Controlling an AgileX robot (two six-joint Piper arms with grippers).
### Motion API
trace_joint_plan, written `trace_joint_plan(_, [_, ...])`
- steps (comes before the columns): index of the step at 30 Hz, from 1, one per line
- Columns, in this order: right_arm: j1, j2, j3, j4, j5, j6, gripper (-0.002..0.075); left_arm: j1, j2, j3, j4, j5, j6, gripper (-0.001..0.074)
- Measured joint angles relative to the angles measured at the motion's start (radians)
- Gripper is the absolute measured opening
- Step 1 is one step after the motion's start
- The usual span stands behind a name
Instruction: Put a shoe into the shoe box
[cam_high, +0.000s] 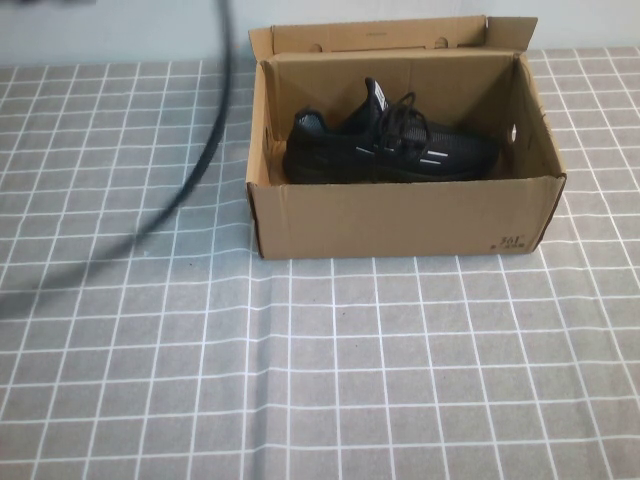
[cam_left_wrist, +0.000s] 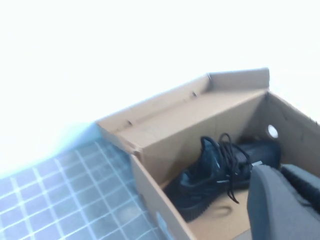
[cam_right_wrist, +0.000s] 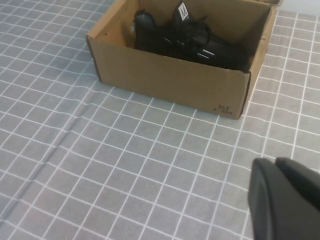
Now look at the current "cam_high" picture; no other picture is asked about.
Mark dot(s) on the black knit sneaker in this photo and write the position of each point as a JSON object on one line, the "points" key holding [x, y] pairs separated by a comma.
{"points": [[345, 155]]}

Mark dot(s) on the brown cardboard shoe box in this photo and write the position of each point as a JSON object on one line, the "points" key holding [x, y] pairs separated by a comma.
{"points": [[400, 220]]}

